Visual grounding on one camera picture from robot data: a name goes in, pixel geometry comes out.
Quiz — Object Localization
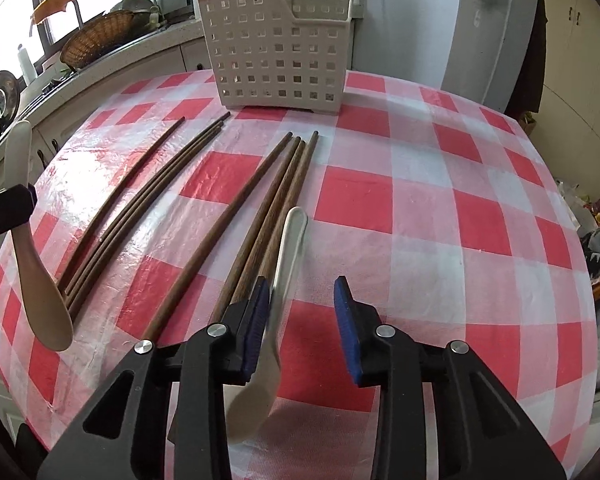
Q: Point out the woven wicker basket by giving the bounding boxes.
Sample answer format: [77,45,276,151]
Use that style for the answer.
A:
[60,10,134,70]

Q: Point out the metal colander bowl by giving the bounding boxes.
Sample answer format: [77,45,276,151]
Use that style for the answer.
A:
[110,0,161,14]

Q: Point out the orange cloth on faucet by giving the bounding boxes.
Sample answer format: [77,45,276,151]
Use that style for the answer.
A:
[31,0,73,26]

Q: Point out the red white checkered tablecloth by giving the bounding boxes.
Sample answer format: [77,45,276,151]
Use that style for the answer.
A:
[0,73,597,479]

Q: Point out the cream wall cabinets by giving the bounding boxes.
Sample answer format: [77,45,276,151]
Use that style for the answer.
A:
[532,0,600,176]

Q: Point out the white perforated utensil basket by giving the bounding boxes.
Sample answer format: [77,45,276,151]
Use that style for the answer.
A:
[197,0,352,113]

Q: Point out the chrome sink faucet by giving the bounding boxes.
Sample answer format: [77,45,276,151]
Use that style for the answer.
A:
[70,0,84,29]

